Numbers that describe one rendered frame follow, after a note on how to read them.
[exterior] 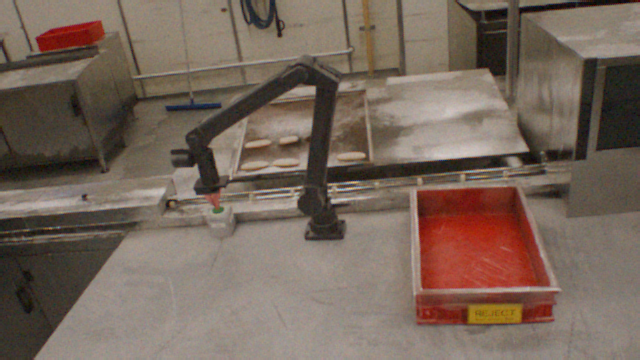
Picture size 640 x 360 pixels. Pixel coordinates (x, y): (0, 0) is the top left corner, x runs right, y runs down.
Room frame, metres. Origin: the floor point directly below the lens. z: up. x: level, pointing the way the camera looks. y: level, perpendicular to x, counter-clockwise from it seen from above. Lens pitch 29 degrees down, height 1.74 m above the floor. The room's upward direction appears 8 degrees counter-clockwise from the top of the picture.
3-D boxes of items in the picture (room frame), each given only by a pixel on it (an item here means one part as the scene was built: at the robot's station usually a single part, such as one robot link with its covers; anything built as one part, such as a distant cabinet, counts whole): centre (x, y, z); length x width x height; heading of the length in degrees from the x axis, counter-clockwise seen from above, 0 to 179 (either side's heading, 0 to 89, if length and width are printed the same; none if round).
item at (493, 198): (1.09, -0.37, 0.88); 0.49 x 0.34 x 0.10; 169
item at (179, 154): (1.43, 0.37, 1.12); 0.11 x 0.09 x 0.12; 75
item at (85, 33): (4.81, 2.03, 0.94); 0.51 x 0.36 x 0.13; 88
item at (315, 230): (1.34, 0.00, 0.86); 0.12 x 0.09 x 0.08; 78
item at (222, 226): (1.43, 0.33, 0.84); 0.08 x 0.08 x 0.11; 84
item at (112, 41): (4.81, 2.03, 0.44); 0.70 x 0.55 x 0.87; 84
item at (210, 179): (1.42, 0.33, 1.02); 0.10 x 0.07 x 0.07; 84
